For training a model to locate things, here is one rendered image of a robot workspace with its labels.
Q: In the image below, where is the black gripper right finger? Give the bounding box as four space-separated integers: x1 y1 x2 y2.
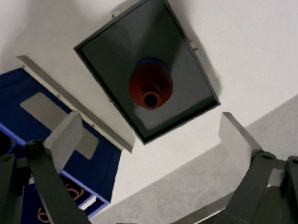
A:
213 112 298 224

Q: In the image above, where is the blue crate with dividers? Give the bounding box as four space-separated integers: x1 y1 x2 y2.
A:
0 69 122 224

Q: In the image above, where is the black shallow tray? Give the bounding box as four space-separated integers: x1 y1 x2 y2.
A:
74 0 221 146

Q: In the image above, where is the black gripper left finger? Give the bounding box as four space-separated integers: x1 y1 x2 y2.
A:
0 110 92 224

